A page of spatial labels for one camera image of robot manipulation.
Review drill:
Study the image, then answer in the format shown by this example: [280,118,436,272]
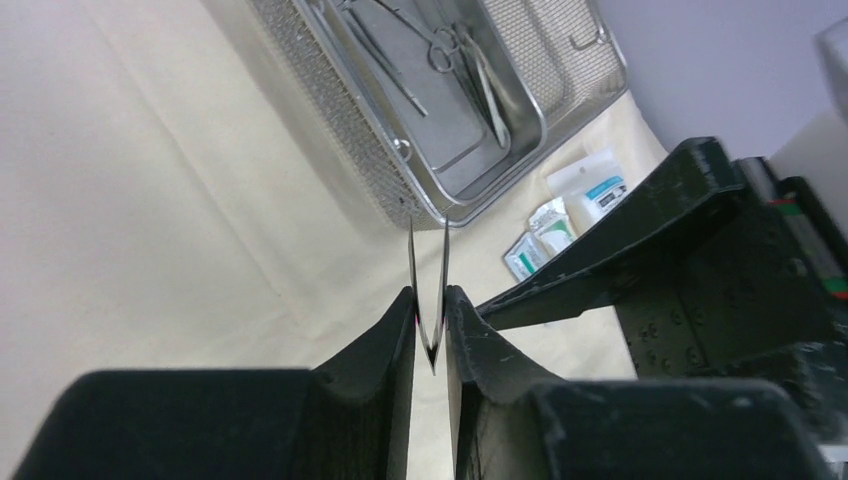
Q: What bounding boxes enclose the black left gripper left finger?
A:
[15,287,415,479]

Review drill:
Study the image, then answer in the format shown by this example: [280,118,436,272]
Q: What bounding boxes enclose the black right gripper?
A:
[476,137,847,438]

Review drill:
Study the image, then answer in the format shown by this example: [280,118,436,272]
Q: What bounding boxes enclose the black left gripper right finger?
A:
[445,286,831,479]

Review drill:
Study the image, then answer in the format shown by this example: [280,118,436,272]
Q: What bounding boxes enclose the teal white sterile packet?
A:
[503,232,550,282]

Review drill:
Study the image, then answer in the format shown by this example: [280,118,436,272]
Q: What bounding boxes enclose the blue white sterile pouch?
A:
[546,147,629,234]

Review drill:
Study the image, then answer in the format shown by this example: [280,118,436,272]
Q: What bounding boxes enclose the steel tweezers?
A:
[406,215,453,378]

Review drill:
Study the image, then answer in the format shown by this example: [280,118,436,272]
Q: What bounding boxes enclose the large steel tray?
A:
[251,1,627,230]

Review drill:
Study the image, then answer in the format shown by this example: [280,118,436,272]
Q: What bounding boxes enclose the small steel instrument tray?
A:
[297,1,547,223]

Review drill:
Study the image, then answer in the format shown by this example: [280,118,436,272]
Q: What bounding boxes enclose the beige wrapping cloth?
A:
[0,0,670,480]

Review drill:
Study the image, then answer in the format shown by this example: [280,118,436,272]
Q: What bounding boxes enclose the steel forceps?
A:
[438,24,511,149]

